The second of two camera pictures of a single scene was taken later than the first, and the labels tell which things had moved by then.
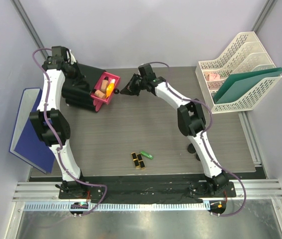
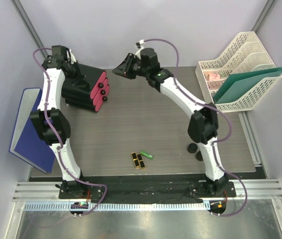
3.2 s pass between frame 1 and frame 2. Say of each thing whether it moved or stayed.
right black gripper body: moved
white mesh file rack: stayed
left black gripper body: stayed
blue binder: stayed
